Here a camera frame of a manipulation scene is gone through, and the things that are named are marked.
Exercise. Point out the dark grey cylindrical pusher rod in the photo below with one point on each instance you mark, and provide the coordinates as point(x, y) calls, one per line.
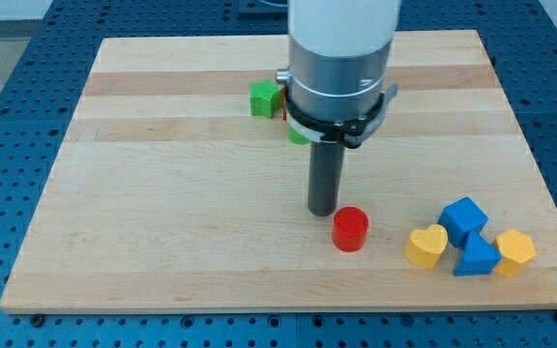
point(325, 166)

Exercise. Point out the yellow hexagon block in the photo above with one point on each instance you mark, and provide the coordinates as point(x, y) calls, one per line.
point(517, 251)

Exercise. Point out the red cylinder block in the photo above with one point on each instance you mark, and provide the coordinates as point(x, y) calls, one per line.
point(350, 226)

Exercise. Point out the yellow heart block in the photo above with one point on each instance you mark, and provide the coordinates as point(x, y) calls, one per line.
point(424, 247)

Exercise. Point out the red block behind arm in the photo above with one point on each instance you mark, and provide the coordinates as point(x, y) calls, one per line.
point(284, 104)

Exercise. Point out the green round block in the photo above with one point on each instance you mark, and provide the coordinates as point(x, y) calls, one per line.
point(296, 138)

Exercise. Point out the light wooden board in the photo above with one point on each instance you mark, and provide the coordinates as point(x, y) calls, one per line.
point(168, 196)

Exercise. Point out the blue cube block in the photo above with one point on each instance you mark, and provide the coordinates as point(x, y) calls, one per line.
point(461, 217)

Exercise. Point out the blue triangle block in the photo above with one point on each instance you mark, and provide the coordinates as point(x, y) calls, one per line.
point(478, 257)

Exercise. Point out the green star block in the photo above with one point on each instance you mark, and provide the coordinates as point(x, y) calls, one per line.
point(265, 98)

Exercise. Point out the black clamp flange mount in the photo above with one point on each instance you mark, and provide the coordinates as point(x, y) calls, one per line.
point(351, 133)

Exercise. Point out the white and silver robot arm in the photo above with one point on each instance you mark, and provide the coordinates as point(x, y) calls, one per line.
point(334, 92)

